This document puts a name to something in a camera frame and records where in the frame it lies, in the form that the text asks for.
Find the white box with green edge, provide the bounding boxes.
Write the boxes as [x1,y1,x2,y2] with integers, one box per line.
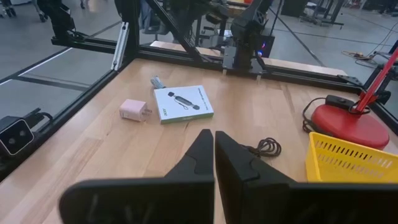
[153,85,215,125]

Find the silver frame bracket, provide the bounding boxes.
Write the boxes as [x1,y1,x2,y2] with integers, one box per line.
[110,21,130,72]

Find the yellow plastic basket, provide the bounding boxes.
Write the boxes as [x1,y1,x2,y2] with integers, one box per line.
[305,131,398,184]

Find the black lamp power cord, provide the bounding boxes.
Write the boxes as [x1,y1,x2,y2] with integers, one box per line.
[302,95,371,134]

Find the grey table-level camera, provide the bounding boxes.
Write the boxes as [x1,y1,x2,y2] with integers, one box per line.
[0,115,35,156]

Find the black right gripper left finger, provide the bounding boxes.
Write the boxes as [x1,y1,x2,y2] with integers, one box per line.
[58,128,216,224]

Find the red desk lamp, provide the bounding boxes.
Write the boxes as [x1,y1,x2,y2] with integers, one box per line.
[310,46,398,151]

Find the tangled floor cables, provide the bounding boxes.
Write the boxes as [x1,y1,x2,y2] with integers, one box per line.
[341,49,379,68]

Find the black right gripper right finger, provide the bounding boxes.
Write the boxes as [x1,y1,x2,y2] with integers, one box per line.
[215,130,398,224]

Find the black camera cable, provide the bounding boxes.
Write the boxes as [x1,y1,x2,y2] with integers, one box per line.
[24,108,54,126]

